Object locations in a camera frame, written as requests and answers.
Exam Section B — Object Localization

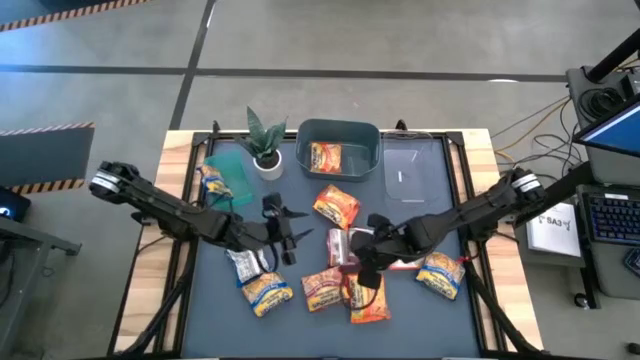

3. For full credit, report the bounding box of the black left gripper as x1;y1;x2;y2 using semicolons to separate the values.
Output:
229;192;315;252

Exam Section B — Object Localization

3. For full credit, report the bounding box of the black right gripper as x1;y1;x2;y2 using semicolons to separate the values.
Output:
349;213;426;274

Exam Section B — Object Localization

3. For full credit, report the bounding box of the orange chicken ramen packet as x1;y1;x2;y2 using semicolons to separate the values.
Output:
344;272;392;325
388;257;426;272
308;141;344;175
312;183;361;230

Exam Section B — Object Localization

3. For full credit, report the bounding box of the teal translucent plastic bin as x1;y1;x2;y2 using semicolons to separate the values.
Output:
202;149;256;209

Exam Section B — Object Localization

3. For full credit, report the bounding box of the snake plant in white pot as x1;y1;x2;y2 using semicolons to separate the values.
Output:
234;105;290;182

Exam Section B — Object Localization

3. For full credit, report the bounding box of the dark blue-grey plastic bin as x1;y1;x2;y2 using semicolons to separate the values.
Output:
294;118;382;183

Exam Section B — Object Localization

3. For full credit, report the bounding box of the clear plastic bin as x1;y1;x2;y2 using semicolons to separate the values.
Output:
382;130;449;205

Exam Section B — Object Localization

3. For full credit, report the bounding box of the white paper sign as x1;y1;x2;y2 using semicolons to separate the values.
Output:
527;201;584;259

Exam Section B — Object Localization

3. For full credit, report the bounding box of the grey equipment cart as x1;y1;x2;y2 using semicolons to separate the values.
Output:
566;64;640;301

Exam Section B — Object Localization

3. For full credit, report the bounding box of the black backlit keyboard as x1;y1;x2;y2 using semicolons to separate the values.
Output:
582;192;640;246

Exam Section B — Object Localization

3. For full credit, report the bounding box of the black hazard-striped floor mat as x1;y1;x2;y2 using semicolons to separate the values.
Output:
0;122;96;196

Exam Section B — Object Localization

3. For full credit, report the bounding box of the black side desk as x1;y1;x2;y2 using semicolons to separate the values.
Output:
0;187;84;346

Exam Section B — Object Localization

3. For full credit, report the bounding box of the laptop with blue screen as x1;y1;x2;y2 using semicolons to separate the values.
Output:
572;94;640;159

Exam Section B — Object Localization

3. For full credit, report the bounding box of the black device with blue light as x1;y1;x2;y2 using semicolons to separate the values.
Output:
0;187;31;224

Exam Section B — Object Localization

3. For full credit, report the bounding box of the black pole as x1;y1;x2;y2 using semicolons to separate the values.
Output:
587;42;640;84

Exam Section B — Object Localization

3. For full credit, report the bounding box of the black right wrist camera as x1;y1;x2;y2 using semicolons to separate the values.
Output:
357;267;384;291

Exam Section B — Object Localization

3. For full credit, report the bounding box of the black left wrist camera cable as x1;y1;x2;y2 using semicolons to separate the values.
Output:
268;238;281;274

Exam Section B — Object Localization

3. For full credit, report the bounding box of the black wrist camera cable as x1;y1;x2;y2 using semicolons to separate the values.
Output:
268;238;281;274
340;272;382;312

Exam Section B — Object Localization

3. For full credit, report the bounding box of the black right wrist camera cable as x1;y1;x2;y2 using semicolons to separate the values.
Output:
340;272;382;312

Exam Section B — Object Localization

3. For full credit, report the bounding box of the black bracket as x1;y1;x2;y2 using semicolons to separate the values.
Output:
130;209;166;226

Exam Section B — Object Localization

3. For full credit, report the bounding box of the black aluminium table frame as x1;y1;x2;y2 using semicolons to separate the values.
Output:
107;118;546;360

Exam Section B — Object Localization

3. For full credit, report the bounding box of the yellow floor cable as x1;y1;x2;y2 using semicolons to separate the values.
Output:
492;97;571;154

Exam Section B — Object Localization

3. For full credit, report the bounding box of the black floor cable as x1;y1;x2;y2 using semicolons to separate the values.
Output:
529;99;586;176

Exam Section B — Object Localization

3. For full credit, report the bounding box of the coiled black cable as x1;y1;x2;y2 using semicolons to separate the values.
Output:
579;84;626;119

